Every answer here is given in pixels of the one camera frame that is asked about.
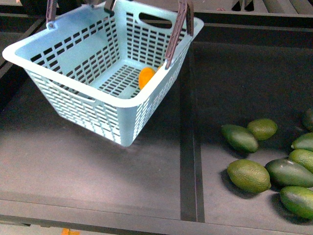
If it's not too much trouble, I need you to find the yellow mango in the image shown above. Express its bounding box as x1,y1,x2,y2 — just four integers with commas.
138,67,156,90

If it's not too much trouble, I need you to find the light blue plastic basket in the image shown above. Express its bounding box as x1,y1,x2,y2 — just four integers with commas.
2,0,203,147

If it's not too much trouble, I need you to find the dark green avocado left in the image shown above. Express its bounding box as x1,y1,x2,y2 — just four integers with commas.
222,124,259,153

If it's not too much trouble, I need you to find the dark green avocado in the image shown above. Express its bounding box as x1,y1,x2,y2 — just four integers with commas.
265,159,313,188
222,124,259,153

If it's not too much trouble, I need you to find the green lime back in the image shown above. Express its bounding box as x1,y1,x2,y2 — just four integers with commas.
247,118,278,141

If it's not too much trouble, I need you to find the black fruit display shelf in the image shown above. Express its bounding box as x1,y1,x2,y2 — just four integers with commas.
0,13,313,235

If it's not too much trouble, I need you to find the green lime front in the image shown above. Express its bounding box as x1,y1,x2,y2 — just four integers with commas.
226,159,271,194

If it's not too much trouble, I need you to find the dark green avocado right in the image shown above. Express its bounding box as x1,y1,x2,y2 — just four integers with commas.
265,159,313,188

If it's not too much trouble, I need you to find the green avocado far right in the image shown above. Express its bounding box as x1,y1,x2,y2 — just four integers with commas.
291,133,313,151

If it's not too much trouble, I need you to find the green avocado bottom right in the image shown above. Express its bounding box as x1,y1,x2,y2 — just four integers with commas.
280,186,313,220

